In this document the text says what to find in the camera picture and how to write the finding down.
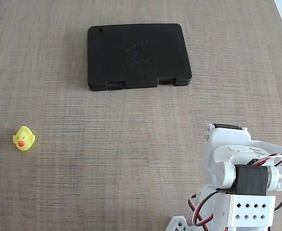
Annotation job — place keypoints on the yellow rubber duck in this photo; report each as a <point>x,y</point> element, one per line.
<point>25,139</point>

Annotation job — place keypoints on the black plastic case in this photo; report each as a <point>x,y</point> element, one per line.
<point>138,55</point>

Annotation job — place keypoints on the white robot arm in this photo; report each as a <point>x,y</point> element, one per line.
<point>251,199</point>

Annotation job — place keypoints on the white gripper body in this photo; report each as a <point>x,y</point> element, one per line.
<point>228,133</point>

